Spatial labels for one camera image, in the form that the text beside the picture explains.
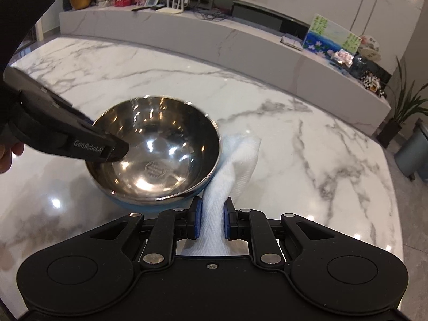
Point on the black plant pot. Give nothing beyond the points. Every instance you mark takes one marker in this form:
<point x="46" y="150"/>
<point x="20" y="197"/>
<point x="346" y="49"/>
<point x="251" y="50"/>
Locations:
<point x="388" y="133"/>

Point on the pink box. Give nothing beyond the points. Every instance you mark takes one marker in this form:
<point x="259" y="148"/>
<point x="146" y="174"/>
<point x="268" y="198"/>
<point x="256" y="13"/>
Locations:
<point x="139" y="0"/>

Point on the black remote control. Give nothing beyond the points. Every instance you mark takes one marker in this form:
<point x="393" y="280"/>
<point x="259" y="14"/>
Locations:
<point x="140" y="8"/>

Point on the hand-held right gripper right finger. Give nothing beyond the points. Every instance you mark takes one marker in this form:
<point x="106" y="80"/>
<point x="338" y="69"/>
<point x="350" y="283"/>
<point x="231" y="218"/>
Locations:
<point x="227" y="220"/>

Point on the stainless steel bowl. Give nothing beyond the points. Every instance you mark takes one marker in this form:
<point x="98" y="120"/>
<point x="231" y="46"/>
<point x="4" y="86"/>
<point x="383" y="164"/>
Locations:
<point x="160" y="147"/>

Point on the grey trash bin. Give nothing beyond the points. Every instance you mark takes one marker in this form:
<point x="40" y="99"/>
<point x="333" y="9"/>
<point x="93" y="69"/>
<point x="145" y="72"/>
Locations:
<point x="413" y="153"/>

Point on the white router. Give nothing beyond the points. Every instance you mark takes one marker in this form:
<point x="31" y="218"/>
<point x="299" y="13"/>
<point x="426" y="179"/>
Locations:
<point x="170" y="9"/>

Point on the dark power socket panel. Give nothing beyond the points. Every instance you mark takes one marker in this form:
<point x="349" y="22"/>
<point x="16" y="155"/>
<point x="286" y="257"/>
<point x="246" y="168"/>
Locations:
<point x="199" y="2"/>

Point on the black padded chair back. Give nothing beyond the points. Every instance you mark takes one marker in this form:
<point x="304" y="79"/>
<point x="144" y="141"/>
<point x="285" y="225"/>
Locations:
<point x="23" y="10"/>

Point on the person's left hand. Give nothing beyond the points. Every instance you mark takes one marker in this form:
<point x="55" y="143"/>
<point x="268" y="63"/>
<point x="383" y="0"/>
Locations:
<point x="6" y="159"/>

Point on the round paper fan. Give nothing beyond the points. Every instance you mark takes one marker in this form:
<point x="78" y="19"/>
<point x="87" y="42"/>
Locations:
<point x="369" y="46"/>

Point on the dark glass jar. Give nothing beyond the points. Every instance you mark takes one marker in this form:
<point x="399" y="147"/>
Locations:
<point x="359" y="66"/>

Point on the panda toy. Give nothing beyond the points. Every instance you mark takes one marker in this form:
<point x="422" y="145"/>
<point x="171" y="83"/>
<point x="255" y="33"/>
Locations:
<point x="373" y="85"/>

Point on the small photo card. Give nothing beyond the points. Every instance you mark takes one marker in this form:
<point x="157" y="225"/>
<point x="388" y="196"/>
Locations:
<point x="341" y="58"/>

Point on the lotus pond painting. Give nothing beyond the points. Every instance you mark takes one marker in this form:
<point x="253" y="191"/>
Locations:
<point x="329" y="36"/>

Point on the red box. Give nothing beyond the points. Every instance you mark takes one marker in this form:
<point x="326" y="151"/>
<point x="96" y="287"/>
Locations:
<point x="123" y="1"/>

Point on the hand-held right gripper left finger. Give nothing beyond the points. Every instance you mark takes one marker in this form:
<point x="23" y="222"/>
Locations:
<point x="198" y="217"/>

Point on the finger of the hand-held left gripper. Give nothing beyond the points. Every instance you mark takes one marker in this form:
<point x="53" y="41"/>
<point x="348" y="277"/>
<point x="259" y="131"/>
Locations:
<point x="117" y="148"/>
<point x="70" y="108"/>

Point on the white paper towel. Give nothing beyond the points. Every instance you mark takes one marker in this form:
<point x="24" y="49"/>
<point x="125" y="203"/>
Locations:
<point x="234" y="170"/>

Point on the white desk clock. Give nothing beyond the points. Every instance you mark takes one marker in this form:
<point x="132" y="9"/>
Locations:
<point x="151" y="1"/>

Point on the green potted plant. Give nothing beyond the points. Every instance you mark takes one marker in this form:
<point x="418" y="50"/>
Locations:
<point x="406" y="103"/>

